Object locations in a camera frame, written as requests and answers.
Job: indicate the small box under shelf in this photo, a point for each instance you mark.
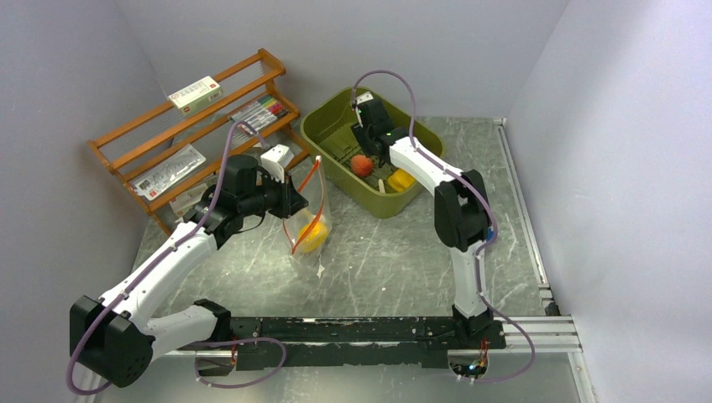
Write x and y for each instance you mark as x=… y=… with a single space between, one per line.
x=182 y=203

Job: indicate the white green box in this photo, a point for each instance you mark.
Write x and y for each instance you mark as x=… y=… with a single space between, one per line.
x=195 y=97

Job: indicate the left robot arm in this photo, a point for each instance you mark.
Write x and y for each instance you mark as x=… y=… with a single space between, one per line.
x=116 y=335

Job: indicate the orange toy peach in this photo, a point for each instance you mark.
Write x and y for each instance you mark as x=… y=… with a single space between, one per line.
x=361 y=165

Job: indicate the olive green plastic basin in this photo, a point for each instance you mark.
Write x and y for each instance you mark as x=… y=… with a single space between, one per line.
x=327 y=131

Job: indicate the clear zip top bag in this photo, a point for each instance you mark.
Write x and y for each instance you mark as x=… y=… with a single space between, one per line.
x=313 y=188

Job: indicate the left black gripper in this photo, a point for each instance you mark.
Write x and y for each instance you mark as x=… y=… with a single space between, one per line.
x=290 y=200

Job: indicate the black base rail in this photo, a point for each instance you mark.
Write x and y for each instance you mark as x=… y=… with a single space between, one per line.
x=265 y=342

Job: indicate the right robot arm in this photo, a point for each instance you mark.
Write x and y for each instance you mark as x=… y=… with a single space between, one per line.
x=462 y=215

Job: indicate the yellow toy bell pepper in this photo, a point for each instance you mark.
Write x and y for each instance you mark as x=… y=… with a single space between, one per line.
x=400 y=180

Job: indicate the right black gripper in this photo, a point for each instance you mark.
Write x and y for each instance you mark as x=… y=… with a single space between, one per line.
x=357 y=128

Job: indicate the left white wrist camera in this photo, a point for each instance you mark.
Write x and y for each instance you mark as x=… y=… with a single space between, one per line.
x=275 y=161

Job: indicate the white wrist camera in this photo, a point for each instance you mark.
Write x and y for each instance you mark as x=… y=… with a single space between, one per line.
x=275 y=161
x=363 y=98

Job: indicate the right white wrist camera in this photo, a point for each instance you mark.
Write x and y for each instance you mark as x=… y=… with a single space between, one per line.
x=363 y=98

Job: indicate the pack of coloured markers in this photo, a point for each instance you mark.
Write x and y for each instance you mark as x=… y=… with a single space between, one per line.
x=261 y=113

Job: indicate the clear flat plastic package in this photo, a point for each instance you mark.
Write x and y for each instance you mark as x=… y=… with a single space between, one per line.
x=169 y=172

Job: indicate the yellow toy mango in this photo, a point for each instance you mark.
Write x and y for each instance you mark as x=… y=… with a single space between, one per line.
x=312 y=238

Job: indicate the wooden shelf rack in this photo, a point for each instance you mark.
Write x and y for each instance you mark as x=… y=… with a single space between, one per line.
x=134 y=148

